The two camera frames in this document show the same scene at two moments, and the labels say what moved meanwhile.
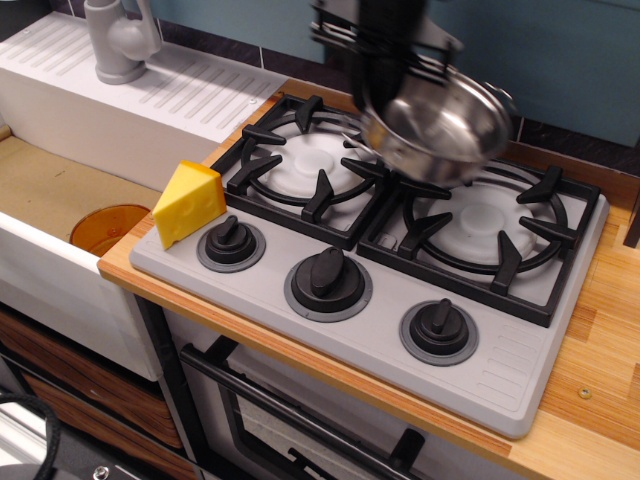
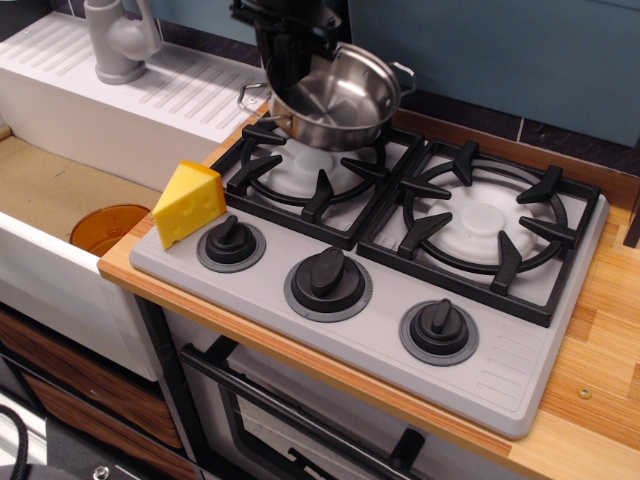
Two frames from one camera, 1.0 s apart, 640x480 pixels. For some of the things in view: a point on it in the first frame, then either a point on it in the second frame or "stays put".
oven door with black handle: x=254 y=417 stays put
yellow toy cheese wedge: x=194 y=196 stays put
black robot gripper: x=401 y=29 → x=288 y=32
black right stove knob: x=439 y=333 stays put
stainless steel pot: x=441 y=126 → x=350 y=98
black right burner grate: x=508 y=237 stays put
